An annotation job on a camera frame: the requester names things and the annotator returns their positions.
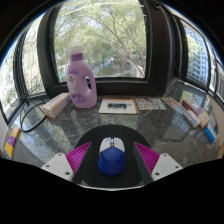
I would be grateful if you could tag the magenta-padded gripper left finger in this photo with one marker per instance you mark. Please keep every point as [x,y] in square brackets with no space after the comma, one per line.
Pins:
[56,165]

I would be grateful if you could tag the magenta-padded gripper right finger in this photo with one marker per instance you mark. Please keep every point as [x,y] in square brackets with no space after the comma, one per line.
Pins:
[166,165]

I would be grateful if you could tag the blue and white computer mouse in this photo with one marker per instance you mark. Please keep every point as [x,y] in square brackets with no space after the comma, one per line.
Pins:
[111,161]

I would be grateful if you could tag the round black mouse pad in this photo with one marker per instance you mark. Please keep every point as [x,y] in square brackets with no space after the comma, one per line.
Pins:
[131,133]

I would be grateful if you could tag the yellow and purple book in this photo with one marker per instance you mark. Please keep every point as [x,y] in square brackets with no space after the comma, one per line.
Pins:
[12,141]

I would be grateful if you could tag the white book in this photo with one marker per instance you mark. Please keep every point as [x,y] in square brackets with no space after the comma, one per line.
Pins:
[192,119]

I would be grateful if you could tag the blue book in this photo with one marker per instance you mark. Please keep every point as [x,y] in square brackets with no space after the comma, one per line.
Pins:
[211,132]

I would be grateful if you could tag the beige book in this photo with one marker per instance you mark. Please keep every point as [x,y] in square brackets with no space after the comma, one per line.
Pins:
[205,120]

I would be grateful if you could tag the orange and white carton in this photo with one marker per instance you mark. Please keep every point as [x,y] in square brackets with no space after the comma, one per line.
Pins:
[56,105]

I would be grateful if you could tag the colourful flat book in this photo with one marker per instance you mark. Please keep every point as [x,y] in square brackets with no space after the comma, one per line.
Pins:
[173,105]

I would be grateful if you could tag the printed leaflet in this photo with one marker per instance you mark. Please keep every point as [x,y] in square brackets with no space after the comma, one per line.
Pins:
[148,104]

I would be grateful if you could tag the red book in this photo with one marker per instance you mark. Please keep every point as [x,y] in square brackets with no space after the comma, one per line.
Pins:
[193,106]

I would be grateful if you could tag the white card with orange border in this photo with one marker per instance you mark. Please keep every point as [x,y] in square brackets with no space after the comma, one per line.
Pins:
[118,106]

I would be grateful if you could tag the purple detergent bottle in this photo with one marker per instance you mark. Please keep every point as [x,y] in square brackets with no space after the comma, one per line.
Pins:
[78,83]

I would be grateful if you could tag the black-framed window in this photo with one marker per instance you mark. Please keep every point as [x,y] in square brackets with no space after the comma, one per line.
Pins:
[10,83]
[106,36]
[196,53]

